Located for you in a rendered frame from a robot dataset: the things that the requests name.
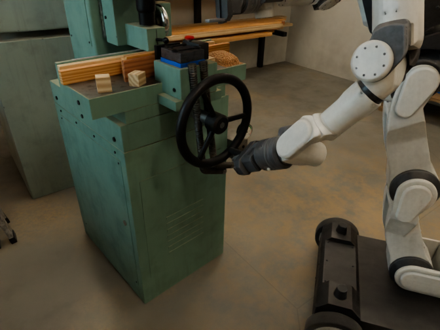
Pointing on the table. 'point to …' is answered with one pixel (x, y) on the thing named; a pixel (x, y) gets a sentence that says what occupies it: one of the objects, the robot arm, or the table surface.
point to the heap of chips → (224, 58)
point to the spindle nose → (146, 12)
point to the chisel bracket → (144, 35)
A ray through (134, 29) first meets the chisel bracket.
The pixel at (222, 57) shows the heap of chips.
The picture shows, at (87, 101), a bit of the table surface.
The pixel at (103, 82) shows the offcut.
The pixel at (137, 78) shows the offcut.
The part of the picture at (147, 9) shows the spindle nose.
